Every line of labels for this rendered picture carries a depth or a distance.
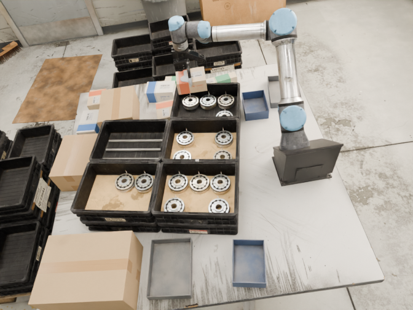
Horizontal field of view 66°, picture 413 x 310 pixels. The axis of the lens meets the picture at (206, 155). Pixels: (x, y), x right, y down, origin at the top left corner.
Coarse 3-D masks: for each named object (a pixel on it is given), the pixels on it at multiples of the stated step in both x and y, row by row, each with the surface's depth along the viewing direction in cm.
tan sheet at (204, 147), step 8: (176, 136) 188; (200, 136) 186; (208, 136) 186; (176, 144) 185; (200, 144) 183; (208, 144) 182; (232, 144) 180; (176, 152) 181; (192, 152) 180; (200, 152) 179; (208, 152) 179; (232, 152) 177
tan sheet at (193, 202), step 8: (168, 176) 172; (192, 176) 170; (208, 176) 169; (232, 176) 167; (232, 184) 164; (168, 192) 165; (184, 192) 164; (192, 192) 164; (208, 192) 163; (232, 192) 161; (184, 200) 162; (192, 200) 161; (200, 200) 161; (208, 200) 160; (232, 200) 159; (192, 208) 158; (200, 208) 158; (232, 208) 156
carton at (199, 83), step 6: (180, 72) 178; (192, 72) 177; (198, 72) 176; (204, 72) 176; (180, 78) 175; (192, 78) 174; (198, 78) 173; (204, 78) 173; (180, 84) 172; (186, 84) 173; (192, 84) 173; (198, 84) 174; (204, 84) 174; (180, 90) 176; (186, 90) 176; (192, 90) 176; (198, 90) 177; (204, 90) 177
